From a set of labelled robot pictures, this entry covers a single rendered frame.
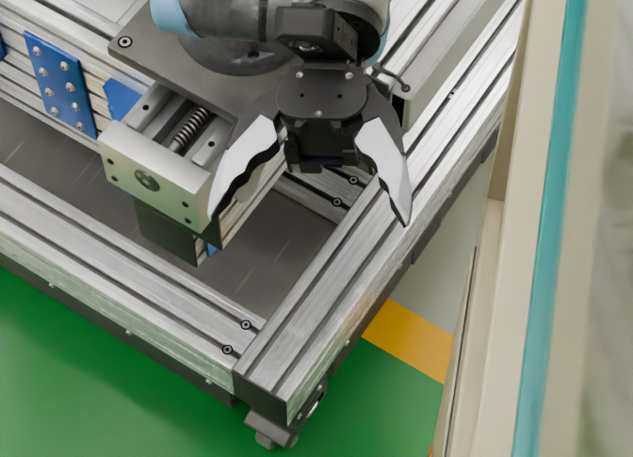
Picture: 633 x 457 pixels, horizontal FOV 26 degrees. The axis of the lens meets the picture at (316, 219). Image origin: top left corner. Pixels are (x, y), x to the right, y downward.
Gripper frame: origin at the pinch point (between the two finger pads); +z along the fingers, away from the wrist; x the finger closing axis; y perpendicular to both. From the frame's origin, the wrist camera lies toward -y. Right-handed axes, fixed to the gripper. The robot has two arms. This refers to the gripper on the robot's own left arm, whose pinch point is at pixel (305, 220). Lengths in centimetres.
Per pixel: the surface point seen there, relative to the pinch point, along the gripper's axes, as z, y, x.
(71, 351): -33, 100, 56
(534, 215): 9.9, -18.4, -17.4
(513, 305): 15.9, -18.5, -16.5
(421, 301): -48, 107, 3
